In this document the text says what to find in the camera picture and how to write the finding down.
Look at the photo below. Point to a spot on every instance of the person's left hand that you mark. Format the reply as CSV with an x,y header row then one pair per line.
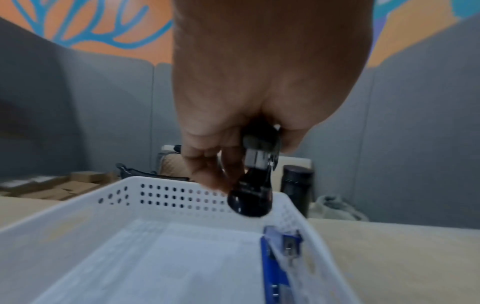
x,y
262,74

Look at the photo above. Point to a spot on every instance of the black stapler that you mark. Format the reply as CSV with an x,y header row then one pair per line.
x,y
257,175

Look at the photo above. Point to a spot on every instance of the black cylindrical bottle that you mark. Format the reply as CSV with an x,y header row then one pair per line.
x,y
296,188

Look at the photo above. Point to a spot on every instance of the beige chair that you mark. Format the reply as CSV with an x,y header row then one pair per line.
x,y
176,161

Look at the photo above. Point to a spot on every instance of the grey crumpled cloth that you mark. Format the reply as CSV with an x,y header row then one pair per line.
x,y
335,207

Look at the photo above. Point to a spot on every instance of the grey partition panel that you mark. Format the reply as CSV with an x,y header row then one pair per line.
x,y
93,112

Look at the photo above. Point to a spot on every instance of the blue stapler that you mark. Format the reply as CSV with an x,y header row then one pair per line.
x,y
279,261

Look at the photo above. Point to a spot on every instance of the white perforated plastic basket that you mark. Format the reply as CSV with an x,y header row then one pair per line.
x,y
168,246

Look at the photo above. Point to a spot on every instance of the pile of cardboard boxes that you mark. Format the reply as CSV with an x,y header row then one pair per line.
x,y
56,185

